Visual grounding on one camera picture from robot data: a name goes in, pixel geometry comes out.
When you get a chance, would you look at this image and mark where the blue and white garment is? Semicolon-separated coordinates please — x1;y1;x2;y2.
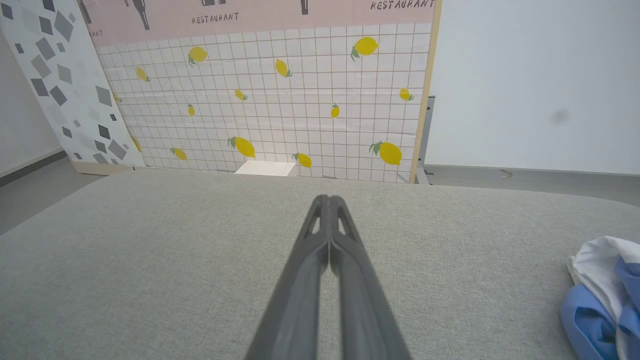
559;235;640;360

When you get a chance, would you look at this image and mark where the lemon print partition panel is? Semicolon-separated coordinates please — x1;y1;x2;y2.
76;0;444;185

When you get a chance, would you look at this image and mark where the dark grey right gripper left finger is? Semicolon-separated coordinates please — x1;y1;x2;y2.
244;194;332;360

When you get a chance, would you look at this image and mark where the white box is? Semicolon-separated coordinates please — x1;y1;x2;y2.
234;159;298;177

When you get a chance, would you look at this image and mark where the metal panel support stand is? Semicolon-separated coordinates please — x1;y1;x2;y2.
414;94;437;186

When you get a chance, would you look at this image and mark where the grey squares print panel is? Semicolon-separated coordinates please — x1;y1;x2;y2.
0;0;147;176

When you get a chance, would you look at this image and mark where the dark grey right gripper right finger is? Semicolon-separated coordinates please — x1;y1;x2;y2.
328;194;414;360

